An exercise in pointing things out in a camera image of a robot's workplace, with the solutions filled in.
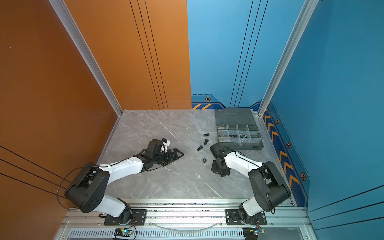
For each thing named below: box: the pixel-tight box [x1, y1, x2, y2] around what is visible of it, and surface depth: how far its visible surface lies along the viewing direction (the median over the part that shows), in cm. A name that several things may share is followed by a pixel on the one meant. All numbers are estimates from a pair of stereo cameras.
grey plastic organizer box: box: [214, 109, 264, 151], surface depth 105 cm
